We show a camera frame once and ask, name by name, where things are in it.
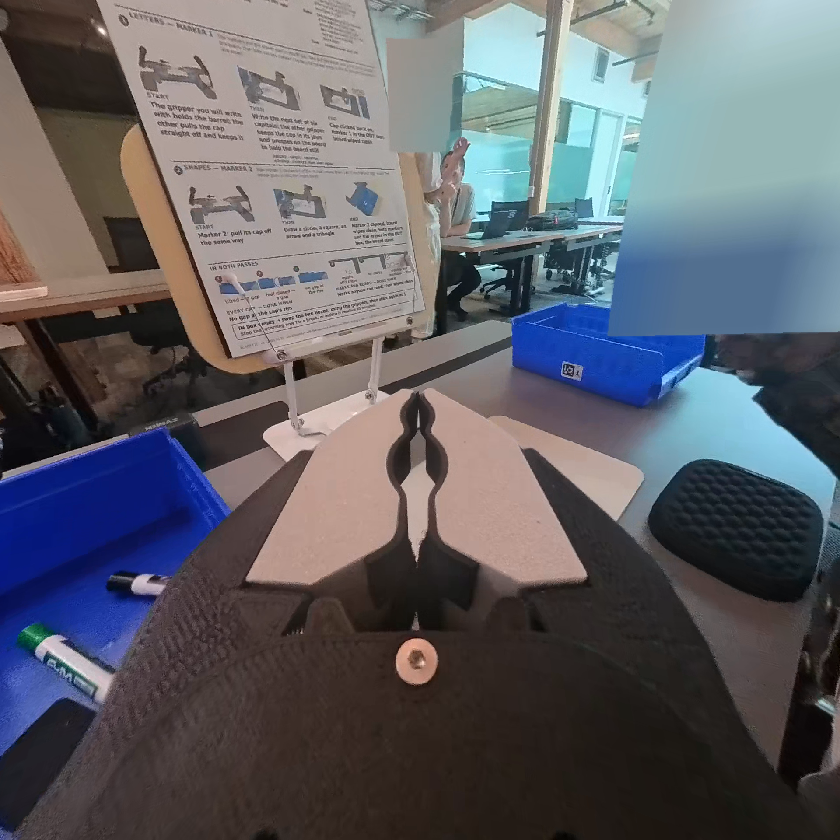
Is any green capped whiteboard marker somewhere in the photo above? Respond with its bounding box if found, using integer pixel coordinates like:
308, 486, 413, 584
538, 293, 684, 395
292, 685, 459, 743
16, 622, 116, 705

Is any beige stand board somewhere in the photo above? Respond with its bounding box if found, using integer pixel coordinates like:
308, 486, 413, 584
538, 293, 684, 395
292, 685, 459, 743
120, 123, 441, 375

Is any white metal stand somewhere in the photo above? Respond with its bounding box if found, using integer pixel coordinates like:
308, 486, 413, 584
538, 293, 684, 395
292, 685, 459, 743
262, 335, 421, 464

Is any grey desk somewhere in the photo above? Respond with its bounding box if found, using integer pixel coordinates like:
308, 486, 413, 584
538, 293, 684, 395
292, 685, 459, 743
0, 319, 840, 791

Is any long office table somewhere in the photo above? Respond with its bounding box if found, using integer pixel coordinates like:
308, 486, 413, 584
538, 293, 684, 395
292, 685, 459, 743
441, 222, 624, 319

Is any black office chair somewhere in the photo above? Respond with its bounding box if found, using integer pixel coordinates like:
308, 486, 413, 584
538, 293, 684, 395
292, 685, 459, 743
489, 199, 532, 232

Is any black capped whiteboard marker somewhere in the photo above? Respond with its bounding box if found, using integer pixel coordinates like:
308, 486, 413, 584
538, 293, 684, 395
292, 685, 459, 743
107, 571, 173, 597

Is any wooden pillar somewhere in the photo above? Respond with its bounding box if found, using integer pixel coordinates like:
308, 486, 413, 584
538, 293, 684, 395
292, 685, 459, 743
527, 0, 576, 212

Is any pale side table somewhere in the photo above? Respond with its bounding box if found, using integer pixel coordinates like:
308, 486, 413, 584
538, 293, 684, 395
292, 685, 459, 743
0, 268, 175, 326

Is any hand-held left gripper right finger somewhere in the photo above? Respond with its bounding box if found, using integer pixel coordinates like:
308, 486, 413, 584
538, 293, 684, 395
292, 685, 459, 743
417, 387, 589, 592

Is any person's right forearm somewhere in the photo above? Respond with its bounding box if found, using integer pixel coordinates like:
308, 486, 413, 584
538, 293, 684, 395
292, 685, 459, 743
701, 332, 840, 481

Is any black whiteboard eraser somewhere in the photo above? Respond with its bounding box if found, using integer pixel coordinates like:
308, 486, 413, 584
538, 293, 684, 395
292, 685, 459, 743
0, 697, 97, 833

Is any black textured wrist pad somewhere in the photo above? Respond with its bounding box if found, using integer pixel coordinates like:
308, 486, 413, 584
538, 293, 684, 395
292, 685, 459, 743
647, 458, 826, 604

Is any black charger cube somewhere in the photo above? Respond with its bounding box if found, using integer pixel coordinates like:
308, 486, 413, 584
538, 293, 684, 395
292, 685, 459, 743
128, 411, 212, 471

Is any blue plastic bin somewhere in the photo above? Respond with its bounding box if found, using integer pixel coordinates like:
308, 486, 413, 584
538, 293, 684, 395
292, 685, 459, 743
511, 302, 707, 408
0, 428, 232, 762

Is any printed instruction sheet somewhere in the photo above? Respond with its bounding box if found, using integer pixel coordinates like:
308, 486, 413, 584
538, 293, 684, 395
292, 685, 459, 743
95, 0, 428, 360

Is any small white whiteboard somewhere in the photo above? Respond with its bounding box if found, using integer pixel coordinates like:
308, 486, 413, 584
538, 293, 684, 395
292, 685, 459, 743
487, 415, 646, 524

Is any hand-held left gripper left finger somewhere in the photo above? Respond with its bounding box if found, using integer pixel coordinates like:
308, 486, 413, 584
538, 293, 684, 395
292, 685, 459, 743
244, 388, 421, 592

